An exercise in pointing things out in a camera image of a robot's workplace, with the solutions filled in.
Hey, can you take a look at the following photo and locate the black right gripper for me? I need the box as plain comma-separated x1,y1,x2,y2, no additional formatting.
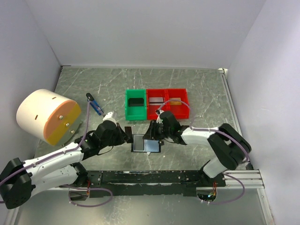
142,120,172,141

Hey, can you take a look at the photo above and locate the black leather card holder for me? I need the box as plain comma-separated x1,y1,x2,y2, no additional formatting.
131,134,162,154

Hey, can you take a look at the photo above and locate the silver VIP card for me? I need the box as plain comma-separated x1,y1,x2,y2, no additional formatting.
149,97,164,105

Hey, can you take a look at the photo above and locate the gold VIP card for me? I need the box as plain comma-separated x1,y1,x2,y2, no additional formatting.
170,97,182,105

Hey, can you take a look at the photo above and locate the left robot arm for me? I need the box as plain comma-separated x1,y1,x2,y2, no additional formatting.
0,121,130,210

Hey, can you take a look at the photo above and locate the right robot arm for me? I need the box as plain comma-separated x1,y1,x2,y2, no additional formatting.
143,111,251,187

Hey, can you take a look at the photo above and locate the green bin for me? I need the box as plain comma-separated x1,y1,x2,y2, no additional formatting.
125,89,147,120

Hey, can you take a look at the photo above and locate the red bin right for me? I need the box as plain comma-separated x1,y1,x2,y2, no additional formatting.
167,88,190,119

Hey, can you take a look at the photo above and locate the blue and black tool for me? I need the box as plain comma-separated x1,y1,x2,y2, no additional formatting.
86,92,104,116

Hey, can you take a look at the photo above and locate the white and orange cylinder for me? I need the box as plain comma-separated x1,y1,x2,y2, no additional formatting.
16,89,82,146

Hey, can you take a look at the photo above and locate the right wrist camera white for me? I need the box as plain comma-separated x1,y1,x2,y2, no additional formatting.
156,109,164,124

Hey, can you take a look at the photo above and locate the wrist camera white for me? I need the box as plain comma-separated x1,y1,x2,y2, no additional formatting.
103,111,117,123
156,109,164,124

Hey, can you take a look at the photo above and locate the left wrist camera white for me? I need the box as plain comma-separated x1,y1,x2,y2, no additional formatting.
103,111,117,123

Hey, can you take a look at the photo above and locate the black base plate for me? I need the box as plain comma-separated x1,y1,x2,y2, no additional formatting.
67,170,229,197

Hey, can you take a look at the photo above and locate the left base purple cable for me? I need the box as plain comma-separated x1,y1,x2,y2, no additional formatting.
67,185,114,207

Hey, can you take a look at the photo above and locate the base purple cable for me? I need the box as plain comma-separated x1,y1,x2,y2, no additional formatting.
200,172,246,205
67,185,114,207

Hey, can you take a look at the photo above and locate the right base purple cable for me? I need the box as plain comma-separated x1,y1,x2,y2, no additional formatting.
200,172,246,205

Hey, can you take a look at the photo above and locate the aluminium rail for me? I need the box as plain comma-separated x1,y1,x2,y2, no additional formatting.
197,170,264,190

